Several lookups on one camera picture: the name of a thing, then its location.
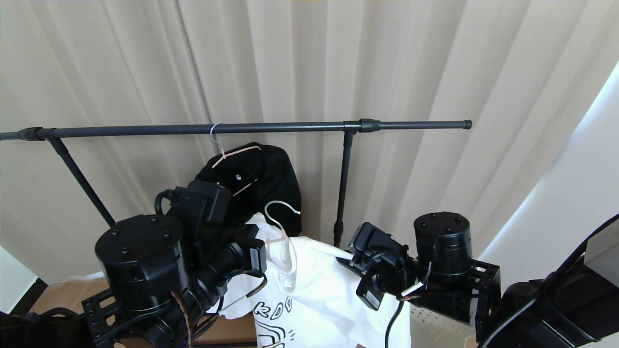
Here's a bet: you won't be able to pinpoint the beige curtain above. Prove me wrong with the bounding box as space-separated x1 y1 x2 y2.
0 0 619 286

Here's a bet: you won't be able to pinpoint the pink clothes hanger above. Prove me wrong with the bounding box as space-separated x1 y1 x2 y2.
265 200 301 245
209 124 263 198

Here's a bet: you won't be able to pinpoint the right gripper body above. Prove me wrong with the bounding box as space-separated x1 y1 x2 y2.
355 268 424 311

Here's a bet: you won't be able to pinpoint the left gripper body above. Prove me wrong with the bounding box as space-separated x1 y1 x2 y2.
140 237 268 348

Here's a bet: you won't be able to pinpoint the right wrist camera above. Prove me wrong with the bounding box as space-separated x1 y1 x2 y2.
348 222 413 278

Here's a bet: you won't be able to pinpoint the black clothes rack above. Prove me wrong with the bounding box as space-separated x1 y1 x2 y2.
0 119 473 347

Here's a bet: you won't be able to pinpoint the black shorts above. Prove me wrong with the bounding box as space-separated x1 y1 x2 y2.
194 142 303 237

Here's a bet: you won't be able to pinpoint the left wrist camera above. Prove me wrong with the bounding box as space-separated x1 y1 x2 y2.
167 180 233 271

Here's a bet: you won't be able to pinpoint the white garment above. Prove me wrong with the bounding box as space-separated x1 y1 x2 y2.
220 213 413 348

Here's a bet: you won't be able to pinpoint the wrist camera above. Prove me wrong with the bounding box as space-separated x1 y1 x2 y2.
348 222 413 278
167 180 233 271

